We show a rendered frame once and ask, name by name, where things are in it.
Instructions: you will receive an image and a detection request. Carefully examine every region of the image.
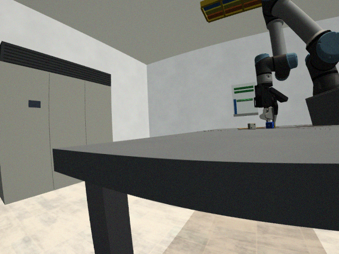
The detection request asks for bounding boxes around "blue die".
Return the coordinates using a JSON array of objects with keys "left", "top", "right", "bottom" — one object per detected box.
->
[{"left": 266, "top": 122, "right": 274, "bottom": 129}]

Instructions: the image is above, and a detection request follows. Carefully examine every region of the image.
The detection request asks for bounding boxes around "white die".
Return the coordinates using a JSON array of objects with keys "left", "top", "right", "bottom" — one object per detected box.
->
[{"left": 248, "top": 123, "right": 256, "bottom": 130}]

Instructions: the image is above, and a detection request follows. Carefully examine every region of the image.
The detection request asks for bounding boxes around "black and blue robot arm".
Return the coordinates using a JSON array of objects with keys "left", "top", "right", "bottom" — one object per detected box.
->
[{"left": 255, "top": 0, "right": 339, "bottom": 96}]

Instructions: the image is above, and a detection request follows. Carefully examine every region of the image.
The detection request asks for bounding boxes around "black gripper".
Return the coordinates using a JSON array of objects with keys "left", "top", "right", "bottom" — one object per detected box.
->
[{"left": 254, "top": 83, "right": 278, "bottom": 126}]

